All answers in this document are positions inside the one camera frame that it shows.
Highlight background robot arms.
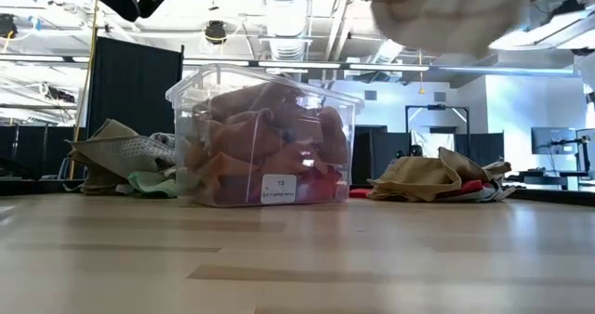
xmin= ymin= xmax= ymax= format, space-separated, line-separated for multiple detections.
xmin=394 ymin=144 xmax=424 ymax=160

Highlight khaki brown towel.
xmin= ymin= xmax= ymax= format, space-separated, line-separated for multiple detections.
xmin=365 ymin=146 xmax=512 ymax=203

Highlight gray waffle towel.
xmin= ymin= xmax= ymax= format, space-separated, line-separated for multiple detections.
xmin=86 ymin=131 xmax=178 ymax=179

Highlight olive beige towel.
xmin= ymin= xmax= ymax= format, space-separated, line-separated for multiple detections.
xmin=64 ymin=117 xmax=162 ymax=197

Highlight black background curtain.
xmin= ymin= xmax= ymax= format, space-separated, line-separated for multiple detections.
xmin=0 ymin=124 xmax=88 ymax=180
xmin=355 ymin=124 xmax=506 ymax=189

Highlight dark background table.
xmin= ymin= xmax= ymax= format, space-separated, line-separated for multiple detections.
xmin=504 ymin=168 xmax=595 ymax=190

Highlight large silver duct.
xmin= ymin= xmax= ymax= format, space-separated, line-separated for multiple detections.
xmin=369 ymin=37 xmax=408 ymax=65

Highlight yellow hanging pendant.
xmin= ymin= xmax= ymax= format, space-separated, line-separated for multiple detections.
xmin=416 ymin=53 xmax=428 ymax=96

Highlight white checked towel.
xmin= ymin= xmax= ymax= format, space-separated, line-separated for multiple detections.
xmin=370 ymin=0 xmax=545 ymax=59

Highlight black metal gantry frame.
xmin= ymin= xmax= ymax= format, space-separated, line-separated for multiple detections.
xmin=404 ymin=103 xmax=470 ymax=160

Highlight silver spiral duct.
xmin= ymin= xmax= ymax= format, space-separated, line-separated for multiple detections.
xmin=258 ymin=0 xmax=313 ymax=63

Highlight long ceiling light strip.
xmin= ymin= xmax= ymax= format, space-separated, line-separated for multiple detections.
xmin=0 ymin=53 xmax=577 ymax=77

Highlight black hanging cable reel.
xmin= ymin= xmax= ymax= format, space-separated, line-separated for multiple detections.
xmin=203 ymin=20 xmax=229 ymax=46
xmin=0 ymin=12 xmax=19 ymax=40

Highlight yellow cable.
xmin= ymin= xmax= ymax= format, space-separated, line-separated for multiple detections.
xmin=68 ymin=0 xmax=99 ymax=180

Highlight red towel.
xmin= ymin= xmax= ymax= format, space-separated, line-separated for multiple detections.
xmin=348 ymin=178 xmax=487 ymax=200
xmin=218 ymin=164 xmax=350 ymax=204

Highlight pale green towel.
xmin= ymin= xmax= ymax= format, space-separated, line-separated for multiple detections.
xmin=126 ymin=169 xmax=180 ymax=199

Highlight white hanging sheet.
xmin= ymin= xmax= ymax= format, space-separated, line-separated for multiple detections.
xmin=411 ymin=130 xmax=456 ymax=159

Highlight black divider panel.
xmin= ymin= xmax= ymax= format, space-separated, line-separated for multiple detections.
xmin=86 ymin=35 xmax=185 ymax=138

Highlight orange towel with white tag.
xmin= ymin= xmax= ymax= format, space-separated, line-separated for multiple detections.
xmin=204 ymin=108 xmax=350 ymax=176

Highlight clear plastic bin white label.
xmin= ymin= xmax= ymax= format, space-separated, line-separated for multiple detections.
xmin=165 ymin=62 xmax=365 ymax=208

